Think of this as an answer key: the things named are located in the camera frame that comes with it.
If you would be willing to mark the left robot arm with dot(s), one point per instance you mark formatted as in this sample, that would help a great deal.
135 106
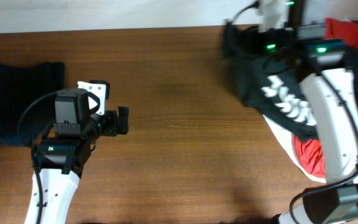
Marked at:
66 144

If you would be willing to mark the black Nike t-shirt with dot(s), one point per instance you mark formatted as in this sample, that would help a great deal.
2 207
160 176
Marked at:
259 77

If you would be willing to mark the white t-shirt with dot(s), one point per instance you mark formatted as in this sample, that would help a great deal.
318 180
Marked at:
284 137

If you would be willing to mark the red t-shirt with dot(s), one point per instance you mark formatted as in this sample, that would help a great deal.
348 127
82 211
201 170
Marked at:
309 154

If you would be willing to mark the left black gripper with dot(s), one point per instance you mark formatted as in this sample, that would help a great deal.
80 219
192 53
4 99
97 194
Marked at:
122 119

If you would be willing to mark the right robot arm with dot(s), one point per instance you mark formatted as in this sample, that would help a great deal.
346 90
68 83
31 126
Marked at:
330 105

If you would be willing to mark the folded dark navy garment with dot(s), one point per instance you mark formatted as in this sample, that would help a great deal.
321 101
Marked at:
19 87

